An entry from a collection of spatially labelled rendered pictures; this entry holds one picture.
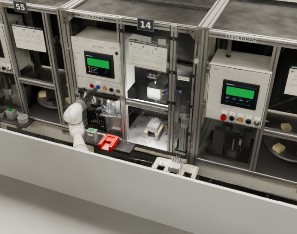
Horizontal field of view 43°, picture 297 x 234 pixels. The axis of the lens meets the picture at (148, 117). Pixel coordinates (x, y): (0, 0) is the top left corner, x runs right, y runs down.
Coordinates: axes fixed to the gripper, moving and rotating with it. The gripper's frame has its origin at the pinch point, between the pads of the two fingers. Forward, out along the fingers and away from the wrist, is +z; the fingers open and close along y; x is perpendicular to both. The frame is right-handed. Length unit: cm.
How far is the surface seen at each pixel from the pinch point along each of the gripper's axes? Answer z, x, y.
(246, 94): 5, -118, 20
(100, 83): 7.5, -2.3, 3.0
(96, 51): 7.6, -1.5, 31.3
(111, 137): 3.4, -10.5, -47.1
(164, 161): -3, -62, -53
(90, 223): -210, -124, 134
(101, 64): 5.3, -6.3, 22.5
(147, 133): 19, -39, -47
